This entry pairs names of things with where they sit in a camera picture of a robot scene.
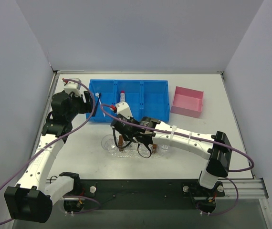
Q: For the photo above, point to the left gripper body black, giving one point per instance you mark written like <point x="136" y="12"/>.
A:
<point x="89" y="101"/>

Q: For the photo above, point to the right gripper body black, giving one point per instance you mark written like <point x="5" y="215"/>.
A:
<point x="116" y="126"/>

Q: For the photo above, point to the clear holder with brown ends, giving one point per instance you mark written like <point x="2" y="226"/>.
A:
<point x="122" y="143"/>

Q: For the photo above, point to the clear plastic cup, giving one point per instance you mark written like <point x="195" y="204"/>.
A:
<point x="162" y="148"/>
<point x="108" y="143"/>

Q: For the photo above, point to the red-capped toothpaste tube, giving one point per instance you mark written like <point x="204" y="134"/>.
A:
<point x="122" y="96"/>

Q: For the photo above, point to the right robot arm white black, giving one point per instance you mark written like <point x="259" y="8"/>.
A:
<point x="213" y="148"/>

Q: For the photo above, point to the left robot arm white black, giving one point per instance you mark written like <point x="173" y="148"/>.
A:
<point x="31" y="199"/>

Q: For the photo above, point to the clear textured oval tray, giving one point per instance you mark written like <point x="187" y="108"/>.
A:
<point x="133" y="152"/>

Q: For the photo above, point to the blue three-compartment bin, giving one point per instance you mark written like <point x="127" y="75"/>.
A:
<point x="145" y="97"/>

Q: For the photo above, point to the pink plastic box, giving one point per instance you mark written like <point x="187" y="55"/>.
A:
<point x="187" y="102"/>

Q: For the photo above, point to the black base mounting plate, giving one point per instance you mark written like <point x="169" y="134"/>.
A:
<point x="142" y="194"/>

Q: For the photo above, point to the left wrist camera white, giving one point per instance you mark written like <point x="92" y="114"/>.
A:
<point x="72" y="86"/>

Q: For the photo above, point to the aluminium rail frame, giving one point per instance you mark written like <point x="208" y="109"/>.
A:
<point x="247" y="189"/>

